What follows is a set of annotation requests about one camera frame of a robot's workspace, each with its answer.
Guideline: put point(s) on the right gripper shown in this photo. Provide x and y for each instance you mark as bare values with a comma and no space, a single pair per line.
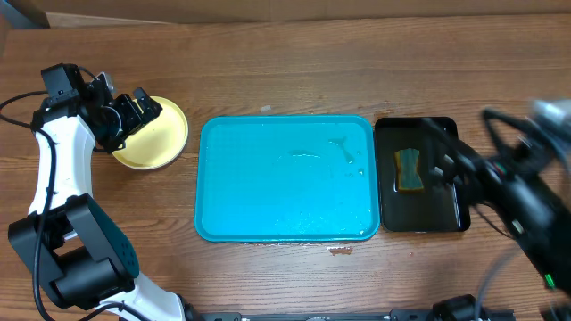
467,168

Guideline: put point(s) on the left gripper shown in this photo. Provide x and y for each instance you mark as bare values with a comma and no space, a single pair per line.
131,106

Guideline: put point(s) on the yellow plate with stain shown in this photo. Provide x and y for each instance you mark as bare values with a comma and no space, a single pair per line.
158,143

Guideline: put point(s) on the yellow green sponge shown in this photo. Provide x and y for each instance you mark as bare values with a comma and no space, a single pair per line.
407,178

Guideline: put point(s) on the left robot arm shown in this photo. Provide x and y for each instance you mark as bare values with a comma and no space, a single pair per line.
77,255

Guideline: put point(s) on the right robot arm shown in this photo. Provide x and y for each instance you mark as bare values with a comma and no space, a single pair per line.
543,235

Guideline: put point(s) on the black rectangular water tray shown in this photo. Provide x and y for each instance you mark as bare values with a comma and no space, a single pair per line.
438,207

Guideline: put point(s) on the teal plastic tray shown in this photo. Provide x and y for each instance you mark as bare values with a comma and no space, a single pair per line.
287,179

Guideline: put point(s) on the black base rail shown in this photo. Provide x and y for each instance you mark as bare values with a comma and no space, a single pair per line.
393,315

